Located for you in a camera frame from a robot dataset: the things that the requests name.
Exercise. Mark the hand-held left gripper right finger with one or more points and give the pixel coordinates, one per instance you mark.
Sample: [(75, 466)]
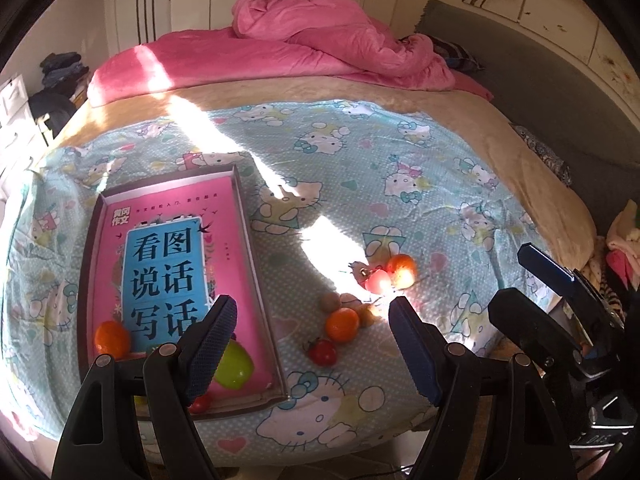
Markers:
[(415, 350)]

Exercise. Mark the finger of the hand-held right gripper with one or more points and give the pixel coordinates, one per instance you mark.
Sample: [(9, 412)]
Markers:
[(520, 315), (550, 265)]

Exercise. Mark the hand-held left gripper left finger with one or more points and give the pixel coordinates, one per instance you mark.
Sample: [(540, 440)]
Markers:
[(212, 350)]

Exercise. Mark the red tomato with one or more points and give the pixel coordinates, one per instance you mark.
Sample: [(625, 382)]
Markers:
[(376, 280), (322, 351), (201, 403)]

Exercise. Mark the brown kiwi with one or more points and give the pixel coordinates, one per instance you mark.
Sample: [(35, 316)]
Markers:
[(330, 304), (368, 316)]

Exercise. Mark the orange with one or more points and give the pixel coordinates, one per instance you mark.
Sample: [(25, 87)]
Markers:
[(342, 324), (112, 339)]

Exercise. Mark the red apple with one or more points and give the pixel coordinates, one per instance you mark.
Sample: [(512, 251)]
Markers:
[(401, 271)]

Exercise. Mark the pink book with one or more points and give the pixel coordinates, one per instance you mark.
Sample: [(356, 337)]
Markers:
[(160, 260)]

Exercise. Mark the dark floral cloth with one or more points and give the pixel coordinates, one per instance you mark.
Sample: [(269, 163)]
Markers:
[(545, 152)]

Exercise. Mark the grey upholstered headboard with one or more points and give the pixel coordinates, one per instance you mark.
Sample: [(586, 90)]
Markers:
[(550, 85)]

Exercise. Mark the light blue cartoon cat sheet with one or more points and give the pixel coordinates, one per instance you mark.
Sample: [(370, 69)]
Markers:
[(375, 170)]

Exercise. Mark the dark plaid pillow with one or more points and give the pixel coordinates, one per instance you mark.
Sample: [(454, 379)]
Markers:
[(457, 55)]

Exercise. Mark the black bag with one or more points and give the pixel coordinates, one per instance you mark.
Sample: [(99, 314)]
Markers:
[(50, 110)]

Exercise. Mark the white drawer cabinet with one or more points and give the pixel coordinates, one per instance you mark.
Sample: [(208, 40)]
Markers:
[(17, 120)]

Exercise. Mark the pink fleece blanket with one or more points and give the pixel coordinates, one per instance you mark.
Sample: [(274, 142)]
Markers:
[(275, 45)]

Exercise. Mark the tree wall painting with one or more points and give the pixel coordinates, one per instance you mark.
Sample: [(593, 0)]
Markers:
[(550, 5)]

